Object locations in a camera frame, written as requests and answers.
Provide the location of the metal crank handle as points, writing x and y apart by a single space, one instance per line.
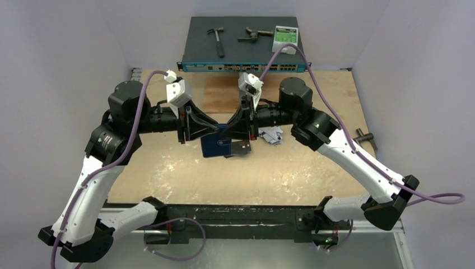
365 137

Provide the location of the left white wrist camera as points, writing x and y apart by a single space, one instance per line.
178 91

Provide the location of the white green box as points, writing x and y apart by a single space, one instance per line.
284 35

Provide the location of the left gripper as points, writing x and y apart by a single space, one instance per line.
195 131

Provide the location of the black card pile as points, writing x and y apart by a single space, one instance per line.
239 148

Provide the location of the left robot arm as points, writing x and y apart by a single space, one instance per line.
80 235

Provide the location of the rusty metal clamp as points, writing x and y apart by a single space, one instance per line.
254 34

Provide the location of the plywood board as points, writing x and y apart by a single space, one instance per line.
221 93

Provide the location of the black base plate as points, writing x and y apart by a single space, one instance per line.
300 224

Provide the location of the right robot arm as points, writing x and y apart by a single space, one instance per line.
387 192

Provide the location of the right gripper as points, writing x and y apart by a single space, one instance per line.
252 121

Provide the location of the network switch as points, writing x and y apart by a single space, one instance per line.
200 53

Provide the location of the hammer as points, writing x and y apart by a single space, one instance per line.
219 46

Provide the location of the navy blue card holder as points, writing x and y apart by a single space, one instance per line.
213 145

